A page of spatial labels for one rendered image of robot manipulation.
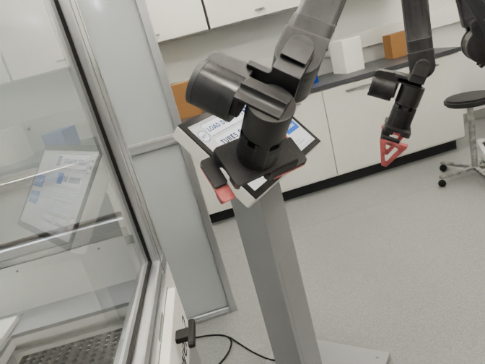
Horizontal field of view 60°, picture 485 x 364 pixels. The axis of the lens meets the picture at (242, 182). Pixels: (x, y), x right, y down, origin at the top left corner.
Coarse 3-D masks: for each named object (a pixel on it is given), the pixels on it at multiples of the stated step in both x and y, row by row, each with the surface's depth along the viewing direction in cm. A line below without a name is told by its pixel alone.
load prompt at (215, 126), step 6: (240, 114) 140; (210, 120) 129; (216, 120) 130; (222, 120) 132; (234, 120) 136; (240, 120) 138; (204, 126) 125; (210, 126) 127; (216, 126) 128; (222, 126) 130; (228, 126) 132; (210, 132) 125; (216, 132) 126
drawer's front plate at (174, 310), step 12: (168, 300) 84; (168, 312) 80; (180, 312) 87; (168, 324) 76; (180, 324) 83; (168, 336) 73; (168, 348) 70; (180, 348) 77; (168, 360) 67; (180, 360) 75
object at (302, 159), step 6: (288, 138) 61; (294, 144) 61; (300, 150) 61; (300, 156) 60; (294, 162) 58; (300, 162) 60; (282, 168) 57; (288, 168) 58; (294, 168) 60; (270, 174) 57; (276, 174) 58; (282, 174) 64
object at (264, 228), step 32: (256, 224) 143; (288, 224) 155; (256, 256) 149; (288, 256) 153; (256, 288) 155; (288, 288) 152; (288, 320) 153; (288, 352) 160; (320, 352) 183; (352, 352) 179; (384, 352) 175
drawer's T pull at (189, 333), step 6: (192, 318) 79; (192, 324) 77; (180, 330) 76; (186, 330) 76; (192, 330) 75; (180, 336) 75; (186, 336) 75; (192, 336) 74; (180, 342) 75; (192, 342) 72
